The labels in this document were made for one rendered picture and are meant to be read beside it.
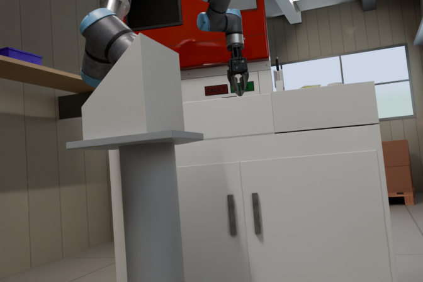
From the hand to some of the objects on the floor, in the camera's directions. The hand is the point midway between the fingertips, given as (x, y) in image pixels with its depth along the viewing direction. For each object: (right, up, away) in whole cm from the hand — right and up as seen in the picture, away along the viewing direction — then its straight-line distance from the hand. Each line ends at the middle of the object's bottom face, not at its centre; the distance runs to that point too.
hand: (240, 94), depth 185 cm
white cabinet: (+9, -101, -8) cm, 101 cm away
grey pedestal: (-28, -97, -74) cm, 125 cm away
